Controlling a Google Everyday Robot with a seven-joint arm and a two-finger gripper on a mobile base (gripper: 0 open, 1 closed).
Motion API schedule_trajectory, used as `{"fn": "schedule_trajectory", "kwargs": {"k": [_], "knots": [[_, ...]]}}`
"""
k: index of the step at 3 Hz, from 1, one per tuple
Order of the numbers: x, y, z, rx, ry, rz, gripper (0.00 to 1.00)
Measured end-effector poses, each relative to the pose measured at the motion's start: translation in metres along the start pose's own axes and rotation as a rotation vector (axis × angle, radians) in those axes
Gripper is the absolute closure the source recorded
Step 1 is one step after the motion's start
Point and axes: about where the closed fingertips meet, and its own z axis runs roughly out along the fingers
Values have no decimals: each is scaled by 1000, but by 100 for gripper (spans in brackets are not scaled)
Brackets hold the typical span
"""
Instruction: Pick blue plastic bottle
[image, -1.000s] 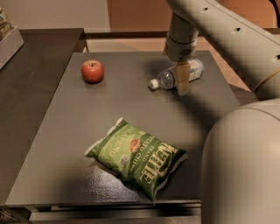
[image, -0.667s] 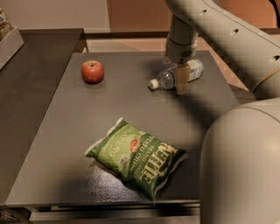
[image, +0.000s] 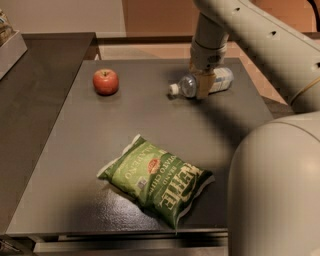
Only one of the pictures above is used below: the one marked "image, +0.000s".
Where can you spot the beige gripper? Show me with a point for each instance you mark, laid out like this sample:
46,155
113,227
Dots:
208,57

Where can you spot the clear blue plastic water bottle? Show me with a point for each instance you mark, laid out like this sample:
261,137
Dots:
187,85

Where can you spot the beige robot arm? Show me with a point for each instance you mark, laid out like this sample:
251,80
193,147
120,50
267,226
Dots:
273,198

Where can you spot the red apple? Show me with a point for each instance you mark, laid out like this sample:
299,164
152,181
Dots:
105,82

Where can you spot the green kettle chips bag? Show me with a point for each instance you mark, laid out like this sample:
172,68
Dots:
159,181

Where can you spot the dark side table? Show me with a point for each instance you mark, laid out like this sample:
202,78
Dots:
31,96

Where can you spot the grey box with items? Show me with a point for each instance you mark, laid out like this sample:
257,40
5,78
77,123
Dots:
12,45

